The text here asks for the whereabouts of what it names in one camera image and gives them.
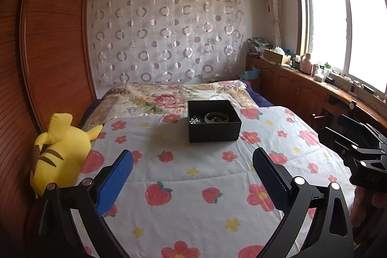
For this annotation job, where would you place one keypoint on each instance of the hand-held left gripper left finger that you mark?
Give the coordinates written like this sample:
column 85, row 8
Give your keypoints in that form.
column 116, row 182

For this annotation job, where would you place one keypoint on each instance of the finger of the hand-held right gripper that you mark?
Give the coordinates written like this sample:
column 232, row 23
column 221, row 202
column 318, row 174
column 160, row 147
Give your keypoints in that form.
column 335, row 140
column 353, row 124

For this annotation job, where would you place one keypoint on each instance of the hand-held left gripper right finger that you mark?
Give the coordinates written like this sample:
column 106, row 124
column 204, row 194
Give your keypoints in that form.
column 272, row 182

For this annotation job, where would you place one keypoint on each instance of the black cardboard box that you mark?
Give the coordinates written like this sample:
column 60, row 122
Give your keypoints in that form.
column 211, row 132

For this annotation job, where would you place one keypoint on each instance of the silver jewelry piece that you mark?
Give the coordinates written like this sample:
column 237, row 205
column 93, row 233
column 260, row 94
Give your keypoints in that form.
column 196, row 120

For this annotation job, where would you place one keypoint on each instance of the person's right hand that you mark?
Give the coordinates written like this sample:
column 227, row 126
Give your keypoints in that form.
column 362, row 203

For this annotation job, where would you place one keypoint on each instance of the green capped bottle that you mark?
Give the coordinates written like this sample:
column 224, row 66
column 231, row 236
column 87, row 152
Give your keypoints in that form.
column 326, row 71

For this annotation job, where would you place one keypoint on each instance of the yellow plush toy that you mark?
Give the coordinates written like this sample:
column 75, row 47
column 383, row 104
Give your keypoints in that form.
column 63, row 140

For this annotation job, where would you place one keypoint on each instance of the wooden cabinet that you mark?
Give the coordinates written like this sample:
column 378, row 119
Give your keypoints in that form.
column 287, row 88

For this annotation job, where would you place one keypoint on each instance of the strawberry printed bedsheet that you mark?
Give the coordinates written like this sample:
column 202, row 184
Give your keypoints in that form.
column 196, row 173

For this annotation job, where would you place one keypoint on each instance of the dark blue blanket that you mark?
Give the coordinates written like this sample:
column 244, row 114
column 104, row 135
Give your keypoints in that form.
column 263, row 100

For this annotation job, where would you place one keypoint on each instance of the floral quilt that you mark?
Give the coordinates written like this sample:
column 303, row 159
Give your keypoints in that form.
column 151, row 97

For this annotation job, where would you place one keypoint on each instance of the window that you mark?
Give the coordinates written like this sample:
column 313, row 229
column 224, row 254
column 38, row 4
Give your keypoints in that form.
column 326, row 28

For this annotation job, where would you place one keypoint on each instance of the brown cardboard box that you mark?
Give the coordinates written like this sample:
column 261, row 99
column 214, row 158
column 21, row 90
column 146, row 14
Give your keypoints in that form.
column 275, row 57

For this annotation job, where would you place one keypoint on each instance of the blue plastic bag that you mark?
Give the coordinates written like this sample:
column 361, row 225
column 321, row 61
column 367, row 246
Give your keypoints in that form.
column 251, row 74

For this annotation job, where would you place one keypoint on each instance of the stack of magazines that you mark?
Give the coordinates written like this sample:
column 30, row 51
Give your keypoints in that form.
column 257, row 45

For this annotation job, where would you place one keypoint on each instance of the pale window drape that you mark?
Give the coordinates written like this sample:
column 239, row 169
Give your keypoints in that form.
column 273, row 4

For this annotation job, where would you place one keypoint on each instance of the circle patterned sheer curtain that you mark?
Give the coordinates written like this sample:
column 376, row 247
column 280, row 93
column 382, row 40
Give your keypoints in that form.
column 166, row 34

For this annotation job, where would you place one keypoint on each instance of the wooden wardrobe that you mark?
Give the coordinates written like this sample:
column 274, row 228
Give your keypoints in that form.
column 51, row 34

